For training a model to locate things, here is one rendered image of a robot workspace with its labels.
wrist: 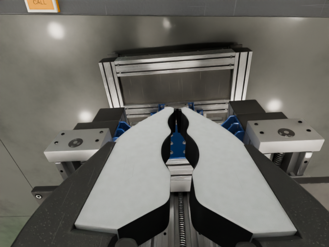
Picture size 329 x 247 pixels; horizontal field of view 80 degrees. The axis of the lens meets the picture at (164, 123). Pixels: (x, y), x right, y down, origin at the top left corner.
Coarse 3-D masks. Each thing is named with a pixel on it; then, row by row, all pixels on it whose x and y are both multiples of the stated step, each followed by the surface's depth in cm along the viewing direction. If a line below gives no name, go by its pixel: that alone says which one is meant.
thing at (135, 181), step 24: (144, 120) 10; (168, 120) 10; (120, 144) 9; (144, 144) 9; (168, 144) 9; (120, 168) 7; (144, 168) 7; (96, 192) 6; (120, 192) 7; (144, 192) 7; (168, 192) 7; (96, 216) 6; (120, 216) 6; (144, 216) 6; (168, 216) 7; (144, 240) 7
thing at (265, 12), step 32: (0, 0) 34; (64, 0) 33; (96, 0) 33; (128, 0) 33; (160, 0) 33; (192, 0) 33; (224, 0) 33; (256, 0) 33; (288, 0) 33; (320, 0) 32
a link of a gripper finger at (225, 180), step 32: (192, 128) 10; (224, 128) 10; (192, 160) 9; (224, 160) 8; (192, 192) 7; (224, 192) 7; (256, 192) 7; (192, 224) 7; (224, 224) 6; (256, 224) 6; (288, 224) 6
